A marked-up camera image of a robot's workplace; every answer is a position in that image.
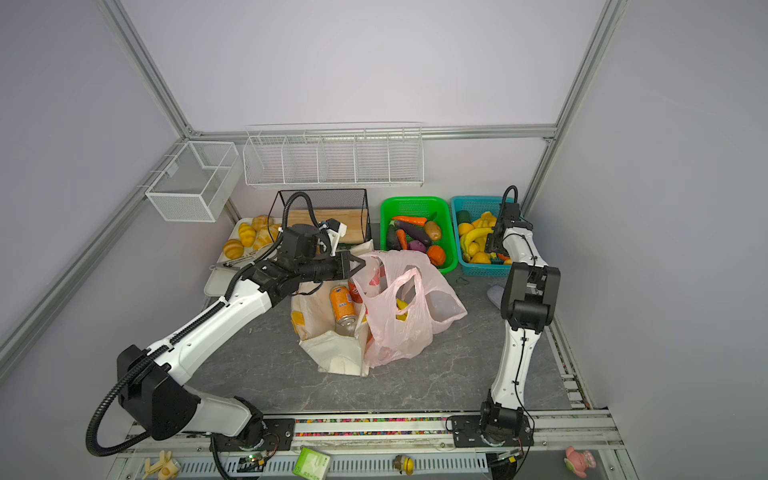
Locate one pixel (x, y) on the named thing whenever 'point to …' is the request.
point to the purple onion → (416, 245)
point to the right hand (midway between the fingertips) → (511, 249)
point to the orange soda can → (343, 310)
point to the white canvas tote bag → (314, 318)
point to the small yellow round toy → (404, 464)
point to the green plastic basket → (435, 209)
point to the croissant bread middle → (247, 234)
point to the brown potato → (433, 229)
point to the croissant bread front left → (233, 249)
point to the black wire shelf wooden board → (349, 206)
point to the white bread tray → (221, 276)
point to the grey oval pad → (495, 293)
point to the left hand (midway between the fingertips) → (365, 267)
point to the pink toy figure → (578, 462)
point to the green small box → (311, 464)
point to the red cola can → (355, 293)
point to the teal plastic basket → (476, 205)
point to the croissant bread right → (266, 231)
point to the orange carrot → (414, 220)
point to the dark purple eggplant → (415, 230)
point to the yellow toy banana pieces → (165, 469)
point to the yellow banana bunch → (479, 233)
